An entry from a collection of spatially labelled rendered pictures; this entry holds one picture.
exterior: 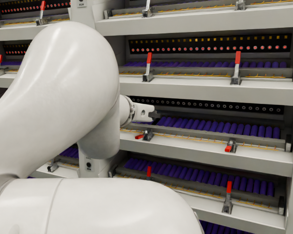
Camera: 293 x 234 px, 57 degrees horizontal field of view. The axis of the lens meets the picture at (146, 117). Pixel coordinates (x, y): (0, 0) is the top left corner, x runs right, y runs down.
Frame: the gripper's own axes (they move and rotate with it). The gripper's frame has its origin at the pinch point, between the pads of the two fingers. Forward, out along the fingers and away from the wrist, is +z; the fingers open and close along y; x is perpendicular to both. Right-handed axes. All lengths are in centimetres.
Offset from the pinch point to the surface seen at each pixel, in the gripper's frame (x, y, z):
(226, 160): 10.5, -24.8, 3.8
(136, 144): 9.9, 4.0, 2.8
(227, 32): -30.1, -18.9, 13.8
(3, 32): -26, 64, -7
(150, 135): 6.5, 0.1, 4.1
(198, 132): 3.7, -15.0, 6.5
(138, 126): 4.1, 5.9, 5.9
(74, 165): 23.9, 37.3, 12.9
